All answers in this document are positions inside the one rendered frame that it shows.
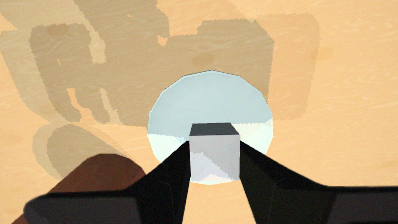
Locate grey cube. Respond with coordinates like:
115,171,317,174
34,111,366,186
189,123,240,182

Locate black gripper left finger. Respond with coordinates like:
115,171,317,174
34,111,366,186
23,141,191,224

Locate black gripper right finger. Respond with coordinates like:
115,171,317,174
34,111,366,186
240,140,398,224

